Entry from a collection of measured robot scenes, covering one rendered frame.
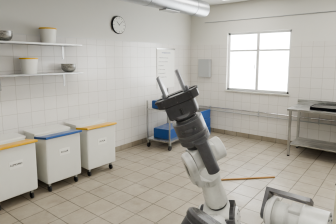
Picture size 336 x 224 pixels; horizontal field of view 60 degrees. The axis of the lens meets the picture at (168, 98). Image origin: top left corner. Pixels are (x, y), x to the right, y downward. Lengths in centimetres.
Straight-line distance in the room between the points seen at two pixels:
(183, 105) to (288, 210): 35
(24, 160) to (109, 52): 245
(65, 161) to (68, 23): 213
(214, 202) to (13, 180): 328
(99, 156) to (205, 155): 391
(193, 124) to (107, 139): 392
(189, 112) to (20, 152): 331
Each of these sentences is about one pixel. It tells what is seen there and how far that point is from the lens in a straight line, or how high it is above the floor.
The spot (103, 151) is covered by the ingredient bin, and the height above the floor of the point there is 35.
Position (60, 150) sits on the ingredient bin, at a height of 54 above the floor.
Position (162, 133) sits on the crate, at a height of 30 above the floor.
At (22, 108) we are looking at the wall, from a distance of 460.
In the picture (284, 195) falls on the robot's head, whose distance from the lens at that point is 65.
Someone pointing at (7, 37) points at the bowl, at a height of 203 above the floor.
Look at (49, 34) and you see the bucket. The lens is 448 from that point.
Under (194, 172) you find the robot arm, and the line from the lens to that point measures 84.
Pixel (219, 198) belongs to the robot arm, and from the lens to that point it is 96.
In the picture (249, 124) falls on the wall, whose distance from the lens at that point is 678.
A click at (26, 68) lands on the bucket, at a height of 163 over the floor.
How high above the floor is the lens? 176
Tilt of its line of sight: 8 degrees down
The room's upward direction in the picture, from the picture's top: straight up
